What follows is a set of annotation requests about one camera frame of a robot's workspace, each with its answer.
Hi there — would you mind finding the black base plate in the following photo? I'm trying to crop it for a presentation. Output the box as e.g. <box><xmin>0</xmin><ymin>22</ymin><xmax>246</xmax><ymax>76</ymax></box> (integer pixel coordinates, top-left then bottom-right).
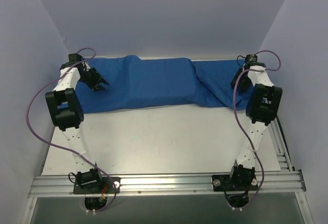
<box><xmin>73</xmin><ymin>176</ymin><xmax>121</xmax><ymax>195</ymax></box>
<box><xmin>211</xmin><ymin>174</ymin><xmax>258</xmax><ymax>192</ymax></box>

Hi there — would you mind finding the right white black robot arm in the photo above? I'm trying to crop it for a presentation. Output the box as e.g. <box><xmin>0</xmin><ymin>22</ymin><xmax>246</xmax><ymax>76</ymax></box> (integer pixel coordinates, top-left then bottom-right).
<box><xmin>227</xmin><ymin>64</ymin><xmax>282</xmax><ymax>190</ymax></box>

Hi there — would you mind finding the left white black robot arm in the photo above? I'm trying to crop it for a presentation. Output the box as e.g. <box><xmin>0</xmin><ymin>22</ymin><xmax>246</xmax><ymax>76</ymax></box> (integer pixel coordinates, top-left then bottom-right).
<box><xmin>45</xmin><ymin>63</ymin><xmax>109</xmax><ymax>193</ymax></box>

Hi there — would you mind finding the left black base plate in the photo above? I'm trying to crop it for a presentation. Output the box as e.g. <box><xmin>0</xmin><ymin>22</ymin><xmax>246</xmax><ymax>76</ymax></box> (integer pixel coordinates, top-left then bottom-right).
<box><xmin>73</xmin><ymin>176</ymin><xmax>121</xmax><ymax>195</ymax></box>

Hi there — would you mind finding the blue surgical wrap cloth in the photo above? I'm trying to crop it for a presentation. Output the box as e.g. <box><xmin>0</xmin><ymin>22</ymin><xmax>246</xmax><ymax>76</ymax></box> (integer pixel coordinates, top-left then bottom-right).
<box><xmin>75</xmin><ymin>55</ymin><xmax>253</xmax><ymax>113</ymax></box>

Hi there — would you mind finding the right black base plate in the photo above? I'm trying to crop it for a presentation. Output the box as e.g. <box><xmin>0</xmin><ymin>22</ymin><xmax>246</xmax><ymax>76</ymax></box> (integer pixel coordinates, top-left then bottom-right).
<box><xmin>211</xmin><ymin>174</ymin><xmax>258</xmax><ymax>192</ymax></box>

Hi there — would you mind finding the aluminium front rail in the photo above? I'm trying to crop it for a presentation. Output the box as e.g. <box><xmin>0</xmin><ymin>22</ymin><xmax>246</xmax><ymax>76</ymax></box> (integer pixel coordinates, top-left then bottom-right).
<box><xmin>28</xmin><ymin>171</ymin><xmax>306</xmax><ymax>198</ymax></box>

